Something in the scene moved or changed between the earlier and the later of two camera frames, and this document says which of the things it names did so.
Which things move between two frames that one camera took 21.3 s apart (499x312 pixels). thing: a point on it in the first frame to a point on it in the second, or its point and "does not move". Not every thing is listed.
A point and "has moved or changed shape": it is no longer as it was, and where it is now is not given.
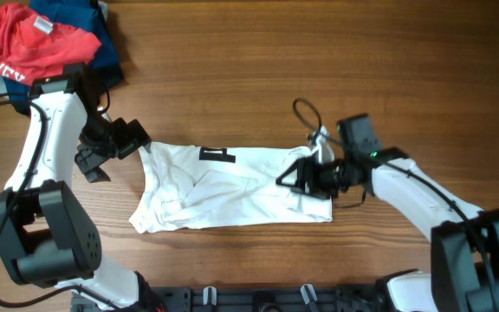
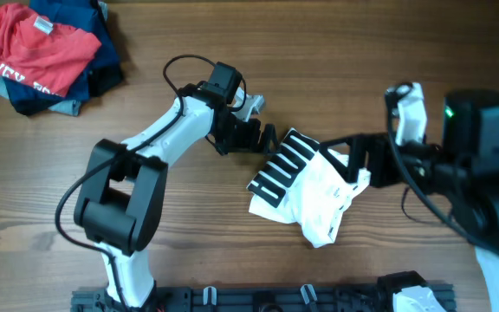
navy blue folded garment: (87, 15) does not move
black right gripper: (311, 178) to (356, 156)
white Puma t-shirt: (182, 186) has moved or changed shape
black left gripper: (132, 138) to (245, 142)
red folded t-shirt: (19, 46) does not move
